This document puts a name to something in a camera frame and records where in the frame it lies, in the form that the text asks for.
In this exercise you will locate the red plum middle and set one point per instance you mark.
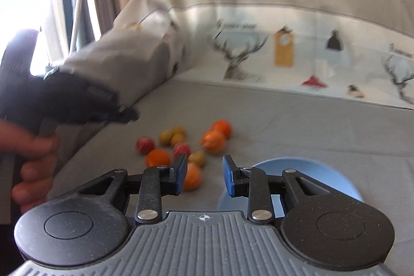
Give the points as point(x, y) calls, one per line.
point(181, 148)

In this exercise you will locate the orange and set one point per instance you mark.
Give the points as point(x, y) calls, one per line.
point(214, 141)

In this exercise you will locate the red plum left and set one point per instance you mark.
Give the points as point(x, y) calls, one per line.
point(144, 145)

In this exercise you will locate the person's left hand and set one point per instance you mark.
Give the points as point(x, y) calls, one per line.
point(37, 172)

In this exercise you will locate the bare orange tangerine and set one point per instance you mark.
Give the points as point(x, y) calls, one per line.
point(223, 126)

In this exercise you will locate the red plum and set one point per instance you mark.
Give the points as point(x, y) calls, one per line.
point(144, 145)
point(181, 148)

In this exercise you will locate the grey printed sofa cover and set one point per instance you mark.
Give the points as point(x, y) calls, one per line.
point(328, 80)

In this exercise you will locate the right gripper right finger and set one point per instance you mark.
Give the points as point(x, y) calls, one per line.
point(299, 193)

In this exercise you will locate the yellow-brown longan fruit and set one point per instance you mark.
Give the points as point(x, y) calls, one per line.
point(179, 130)
point(165, 137)

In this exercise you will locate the light blue plate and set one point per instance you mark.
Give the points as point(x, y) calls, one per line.
point(317, 170)

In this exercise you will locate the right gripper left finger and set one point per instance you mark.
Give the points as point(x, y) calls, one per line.
point(116, 187)

